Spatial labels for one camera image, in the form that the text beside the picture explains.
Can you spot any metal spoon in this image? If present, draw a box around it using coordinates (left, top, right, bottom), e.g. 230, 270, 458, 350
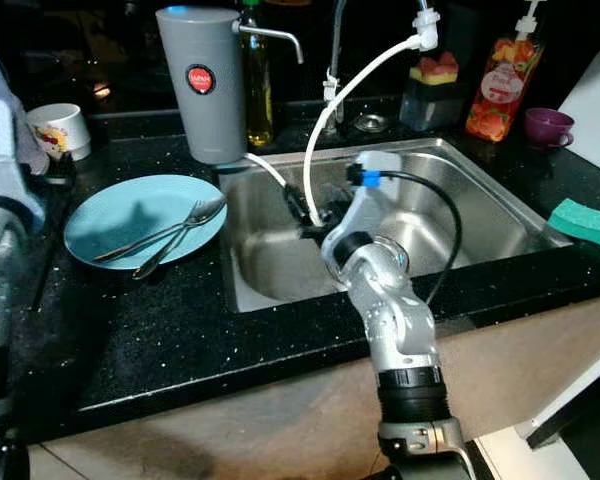
93, 198, 228, 264

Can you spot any round metal hole cover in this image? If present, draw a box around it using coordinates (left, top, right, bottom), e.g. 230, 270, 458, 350
354, 113, 390, 135

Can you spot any green capped oil bottle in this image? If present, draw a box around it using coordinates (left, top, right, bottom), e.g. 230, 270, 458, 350
238, 0, 277, 149

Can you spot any grey water filter canister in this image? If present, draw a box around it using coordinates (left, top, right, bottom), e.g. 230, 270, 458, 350
155, 5, 305, 167

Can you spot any stainless steel sink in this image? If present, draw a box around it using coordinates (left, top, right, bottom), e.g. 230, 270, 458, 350
218, 138, 574, 314

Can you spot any dark holder with sponges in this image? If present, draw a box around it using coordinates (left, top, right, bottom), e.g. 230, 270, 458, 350
398, 52, 464, 133

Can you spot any light blue plate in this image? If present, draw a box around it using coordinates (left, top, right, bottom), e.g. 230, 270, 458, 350
64, 175, 227, 272

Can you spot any white faucet diverter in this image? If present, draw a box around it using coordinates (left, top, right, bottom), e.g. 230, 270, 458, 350
412, 8, 442, 53

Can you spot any orange dish soap pump bottle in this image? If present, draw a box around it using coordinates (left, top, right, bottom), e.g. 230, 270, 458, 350
465, 0, 547, 144

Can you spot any beige cabinet front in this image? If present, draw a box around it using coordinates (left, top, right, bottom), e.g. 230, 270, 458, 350
40, 290, 600, 480

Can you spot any purple cup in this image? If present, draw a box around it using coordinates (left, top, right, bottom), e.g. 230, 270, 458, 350
525, 107, 577, 151

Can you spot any white printed cup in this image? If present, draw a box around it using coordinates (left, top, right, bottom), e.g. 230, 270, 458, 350
26, 103, 93, 163

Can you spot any green sponge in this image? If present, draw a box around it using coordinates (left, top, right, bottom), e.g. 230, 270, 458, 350
546, 198, 600, 260

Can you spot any white board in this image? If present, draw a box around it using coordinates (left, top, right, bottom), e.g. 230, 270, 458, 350
555, 78, 600, 180

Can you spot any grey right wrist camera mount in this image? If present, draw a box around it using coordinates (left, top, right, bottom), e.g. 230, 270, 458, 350
325, 150, 403, 266

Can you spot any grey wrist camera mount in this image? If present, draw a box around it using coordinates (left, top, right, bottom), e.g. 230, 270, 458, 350
0, 95, 47, 236
325, 150, 403, 266

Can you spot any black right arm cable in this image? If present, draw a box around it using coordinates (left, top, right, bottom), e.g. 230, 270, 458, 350
348, 165, 464, 307

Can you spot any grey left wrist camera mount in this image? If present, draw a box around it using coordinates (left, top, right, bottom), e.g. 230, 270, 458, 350
0, 95, 47, 236

